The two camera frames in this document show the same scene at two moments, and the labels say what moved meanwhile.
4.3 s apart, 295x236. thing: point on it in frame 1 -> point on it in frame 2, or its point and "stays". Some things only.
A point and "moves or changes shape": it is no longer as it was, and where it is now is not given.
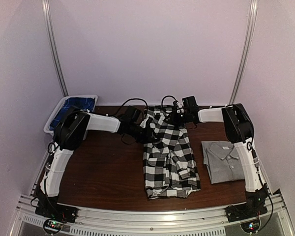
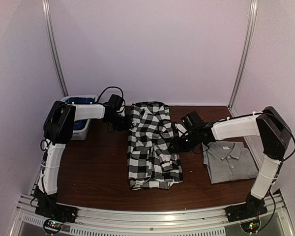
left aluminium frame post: (51, 38) stays
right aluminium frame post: (248, 49) stays
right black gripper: (174, 119) -> (178, 148)
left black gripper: (148, 138) -> (126, 125)
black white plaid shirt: (169, 166) moves or changes shape
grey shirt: (223, 161) stays
